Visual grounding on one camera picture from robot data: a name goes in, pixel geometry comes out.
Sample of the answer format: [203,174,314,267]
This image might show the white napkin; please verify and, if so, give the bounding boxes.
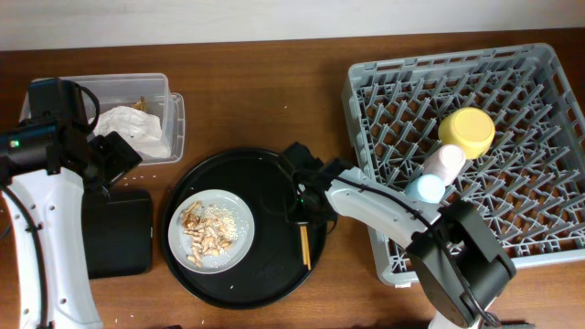
[93,106,171,158]

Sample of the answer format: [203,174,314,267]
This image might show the wooden chopstick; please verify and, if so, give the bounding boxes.
[305,227,312,271]
[299,226,309,268]

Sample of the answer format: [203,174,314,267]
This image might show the gold foil wrapper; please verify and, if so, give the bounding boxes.
[132,96,146,112]

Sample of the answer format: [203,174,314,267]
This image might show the grey plate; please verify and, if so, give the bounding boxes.
[166,189,255,274]

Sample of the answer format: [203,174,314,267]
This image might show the food scraps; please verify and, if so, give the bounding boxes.
[179,200,239,268]

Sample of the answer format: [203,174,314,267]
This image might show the blue cup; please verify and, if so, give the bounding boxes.
[404,174,446,204]

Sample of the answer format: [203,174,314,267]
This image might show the pink cup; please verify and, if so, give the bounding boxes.
[422,144,466,186]

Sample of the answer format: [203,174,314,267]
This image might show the yellow bowl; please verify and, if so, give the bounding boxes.
[438,107,495,160]

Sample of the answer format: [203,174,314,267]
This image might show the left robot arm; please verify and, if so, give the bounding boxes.
[1,78,142,328]

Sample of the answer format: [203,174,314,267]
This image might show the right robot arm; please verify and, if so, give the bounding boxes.
[282,143,516,328]

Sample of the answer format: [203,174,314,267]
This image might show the clear plastic waste bin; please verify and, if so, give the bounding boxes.
[17,71,186,166]

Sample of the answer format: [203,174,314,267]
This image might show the grey dishwasher rack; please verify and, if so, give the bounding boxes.
[342,43,584,269]

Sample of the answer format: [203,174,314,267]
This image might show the black rectangular tray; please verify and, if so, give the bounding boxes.
[81,190,154,280]

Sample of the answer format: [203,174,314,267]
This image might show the round black serving tray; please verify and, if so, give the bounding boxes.
[160,148,312,309]

